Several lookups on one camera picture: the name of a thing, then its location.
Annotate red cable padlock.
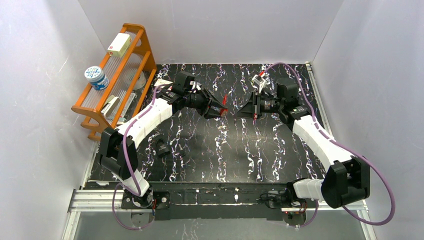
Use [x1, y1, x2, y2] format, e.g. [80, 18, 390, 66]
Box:
[220, 94, 228, 117]

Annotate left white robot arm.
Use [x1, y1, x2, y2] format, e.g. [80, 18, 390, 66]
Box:
[98, 71, 228, 208]

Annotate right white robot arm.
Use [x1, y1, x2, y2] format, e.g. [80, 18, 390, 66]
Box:
[235, 75, 370, 209]

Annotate black padlock key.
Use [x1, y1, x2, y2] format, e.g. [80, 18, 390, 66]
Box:
[177, 143, 186, 157]

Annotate small white cardboard box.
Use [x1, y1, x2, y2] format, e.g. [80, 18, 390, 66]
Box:
[154, 78, 173, 87]

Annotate clear glass bowl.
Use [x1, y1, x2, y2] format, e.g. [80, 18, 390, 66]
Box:
[133, 71, 147, 90]

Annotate black padlock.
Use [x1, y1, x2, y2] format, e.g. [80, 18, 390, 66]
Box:
[155, 138, 171, 158]

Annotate white stapler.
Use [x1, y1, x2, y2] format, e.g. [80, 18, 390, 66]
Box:
[100, 95, 120, 118]

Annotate orange wooden shelf rack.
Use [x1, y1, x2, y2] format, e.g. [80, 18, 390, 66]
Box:
[71, 23, 158, 142]

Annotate white green box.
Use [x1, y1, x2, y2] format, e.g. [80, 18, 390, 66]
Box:
[107, 33, 132, 58]

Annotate blue white round jar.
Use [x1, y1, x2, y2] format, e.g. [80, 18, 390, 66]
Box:
[84, 66, 109, 91]

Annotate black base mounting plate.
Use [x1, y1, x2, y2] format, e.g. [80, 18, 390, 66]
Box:
[121, 188, 316, 222]

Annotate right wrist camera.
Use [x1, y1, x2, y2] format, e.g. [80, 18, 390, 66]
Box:
[252, 72, 267, 94]

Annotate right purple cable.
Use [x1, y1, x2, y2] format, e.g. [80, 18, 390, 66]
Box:
[263, 61, 396, 229]

